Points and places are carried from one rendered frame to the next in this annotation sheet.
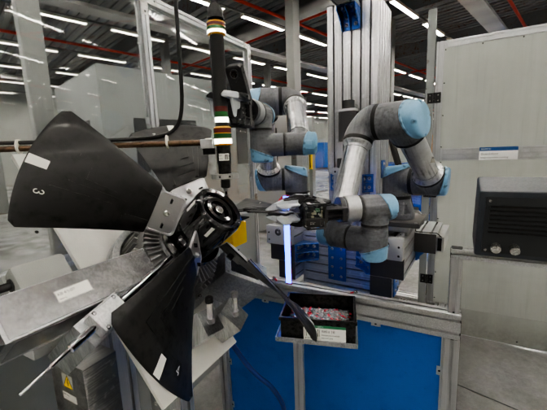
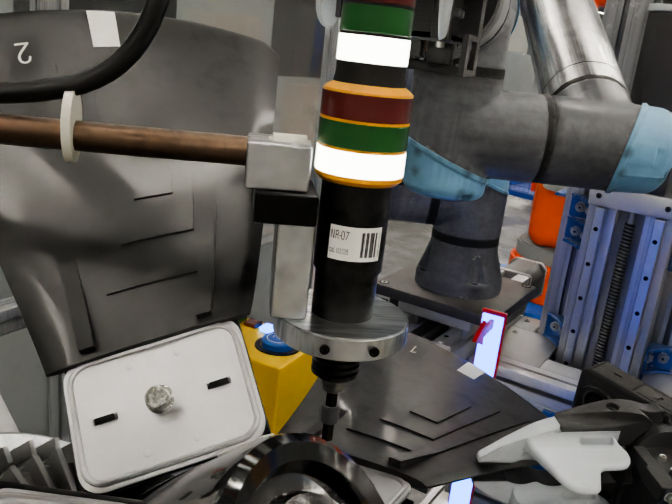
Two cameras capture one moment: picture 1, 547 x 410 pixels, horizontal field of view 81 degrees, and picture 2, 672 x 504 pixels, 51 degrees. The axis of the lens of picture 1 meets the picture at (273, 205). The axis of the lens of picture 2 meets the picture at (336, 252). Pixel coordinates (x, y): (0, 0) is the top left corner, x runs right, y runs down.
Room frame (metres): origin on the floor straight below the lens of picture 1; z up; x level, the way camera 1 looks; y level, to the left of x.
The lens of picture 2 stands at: (0.48, 0.14, 1.43)
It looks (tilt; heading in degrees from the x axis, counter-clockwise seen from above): 17 degrees down; 358
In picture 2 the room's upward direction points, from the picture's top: 6 degrees clockwise
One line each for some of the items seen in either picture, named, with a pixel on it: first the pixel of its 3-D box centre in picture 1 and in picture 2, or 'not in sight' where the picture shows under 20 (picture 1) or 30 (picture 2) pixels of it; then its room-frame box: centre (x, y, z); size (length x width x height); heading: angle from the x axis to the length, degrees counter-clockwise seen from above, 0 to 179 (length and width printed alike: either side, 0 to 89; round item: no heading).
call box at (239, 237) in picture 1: (223, 233); (244, 373); (1.28, 0.21, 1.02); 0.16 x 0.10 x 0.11; 62
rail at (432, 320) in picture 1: (316, 298); not in sight; (1.09, -0.14, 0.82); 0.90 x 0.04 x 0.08; 62
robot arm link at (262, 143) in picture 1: (266, 145); (469, 132); (1.08, 0.02, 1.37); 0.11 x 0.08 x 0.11; 88
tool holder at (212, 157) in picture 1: (220, 159); (330, 242); (0.82, 0.13, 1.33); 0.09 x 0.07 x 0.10; 97
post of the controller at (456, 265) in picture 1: (455, 280); not in sight; (0.88, -0.52, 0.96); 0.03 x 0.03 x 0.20; 62
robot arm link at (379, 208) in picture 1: (375, 208); not in sight; (0.90, -0.29, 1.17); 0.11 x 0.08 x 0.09; 98
